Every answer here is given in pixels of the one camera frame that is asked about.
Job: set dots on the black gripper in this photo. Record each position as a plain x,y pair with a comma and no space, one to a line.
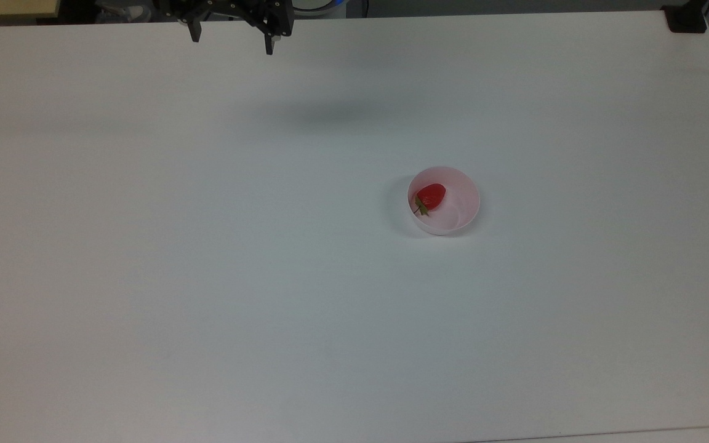
237,7

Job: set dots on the red toy strawberry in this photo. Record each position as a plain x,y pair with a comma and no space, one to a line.
432,195

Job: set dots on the pink plastic bowl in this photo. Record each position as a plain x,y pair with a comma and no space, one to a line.
458,212

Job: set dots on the beige wooden desk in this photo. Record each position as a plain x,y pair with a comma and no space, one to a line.
4,6

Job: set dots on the black pole with clamp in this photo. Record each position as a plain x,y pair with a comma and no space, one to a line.
687,19

